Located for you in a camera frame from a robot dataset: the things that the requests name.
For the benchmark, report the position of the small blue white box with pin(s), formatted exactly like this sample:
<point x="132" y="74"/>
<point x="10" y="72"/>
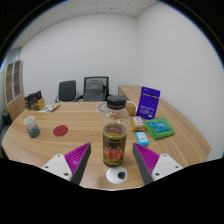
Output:
<point x="142" y="138"/>

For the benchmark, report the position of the black printed carton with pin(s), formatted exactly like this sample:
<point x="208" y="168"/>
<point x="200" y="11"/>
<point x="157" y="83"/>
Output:
<point x="28" y="102"/>
<point x="36" y="96"/>

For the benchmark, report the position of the black office chair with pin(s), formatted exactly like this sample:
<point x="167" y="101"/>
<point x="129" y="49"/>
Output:
<point x="67" y="90"/>

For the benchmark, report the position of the yellow packet with white label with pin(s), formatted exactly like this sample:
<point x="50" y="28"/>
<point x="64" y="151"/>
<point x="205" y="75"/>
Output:
<point x="138" y="123"/>

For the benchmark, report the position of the brown cardboard box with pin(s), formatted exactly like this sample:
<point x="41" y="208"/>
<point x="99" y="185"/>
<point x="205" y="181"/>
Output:
<point x="40" y="104"/>

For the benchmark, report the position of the grey mesh office chair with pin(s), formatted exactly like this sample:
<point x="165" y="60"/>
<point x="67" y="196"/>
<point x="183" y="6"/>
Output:
<point x="95" y="90"/>

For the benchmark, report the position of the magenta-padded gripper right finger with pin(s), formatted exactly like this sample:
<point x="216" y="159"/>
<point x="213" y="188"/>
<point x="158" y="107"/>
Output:
<point x="163" y="165"/>

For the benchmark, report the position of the flat round red coaster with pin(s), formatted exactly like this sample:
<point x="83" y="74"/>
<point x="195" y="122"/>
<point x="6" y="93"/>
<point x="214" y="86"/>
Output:
<point x="60" y="130"/>

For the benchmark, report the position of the teal flat packet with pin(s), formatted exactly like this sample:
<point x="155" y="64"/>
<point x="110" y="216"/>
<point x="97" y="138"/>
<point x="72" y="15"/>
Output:
<point x="159" y="126"/>

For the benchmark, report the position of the black sofa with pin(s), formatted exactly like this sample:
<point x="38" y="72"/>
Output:
<point x="5" y="119"/>

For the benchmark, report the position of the wooden glass-door shelf cabinet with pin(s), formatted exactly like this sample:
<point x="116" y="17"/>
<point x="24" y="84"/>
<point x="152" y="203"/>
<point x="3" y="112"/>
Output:
<point x="14" y="93"/>

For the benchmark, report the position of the white grey mug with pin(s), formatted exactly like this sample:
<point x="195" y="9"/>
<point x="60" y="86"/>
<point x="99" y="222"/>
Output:
<point x="32" y="127"/>

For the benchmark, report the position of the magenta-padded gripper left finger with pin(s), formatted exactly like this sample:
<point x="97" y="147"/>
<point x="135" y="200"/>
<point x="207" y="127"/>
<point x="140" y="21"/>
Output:
<point x="60" y="165"/>

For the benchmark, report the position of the clear bottle with black cap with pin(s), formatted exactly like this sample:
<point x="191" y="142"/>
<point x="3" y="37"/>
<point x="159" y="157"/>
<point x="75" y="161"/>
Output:
<point x="115" y="146"/>

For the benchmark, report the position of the wooden side desk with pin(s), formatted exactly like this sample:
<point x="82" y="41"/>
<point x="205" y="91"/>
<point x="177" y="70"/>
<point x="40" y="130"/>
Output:
<point x="128" y="91"/>

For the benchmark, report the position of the purple standing package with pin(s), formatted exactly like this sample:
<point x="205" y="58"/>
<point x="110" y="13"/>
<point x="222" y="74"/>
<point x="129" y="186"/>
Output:
<point x="148" y="103"/>

